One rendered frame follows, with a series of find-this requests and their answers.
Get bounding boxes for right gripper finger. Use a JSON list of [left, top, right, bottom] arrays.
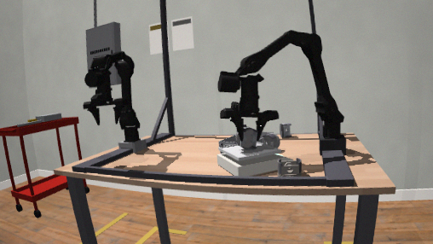
[[87, 108, 100, 125], [113, 106, 125, 124]]

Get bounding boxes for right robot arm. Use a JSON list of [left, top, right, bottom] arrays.
[[84, 51, 141, 142]]

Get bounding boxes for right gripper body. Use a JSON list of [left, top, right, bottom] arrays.
[[83, 85, 129, 109]]

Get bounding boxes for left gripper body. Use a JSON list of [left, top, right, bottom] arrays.
[[220, 92, 279, 120]]

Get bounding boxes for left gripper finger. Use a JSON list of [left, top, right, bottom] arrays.
[[230, 118, 244, 142], [256, 119, 269, 142]]

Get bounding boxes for white digital scale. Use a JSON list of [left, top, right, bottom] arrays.
[[216, 142, 292, 176]]

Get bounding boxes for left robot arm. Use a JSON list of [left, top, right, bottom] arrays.
[[218, 30, 344, 139]]

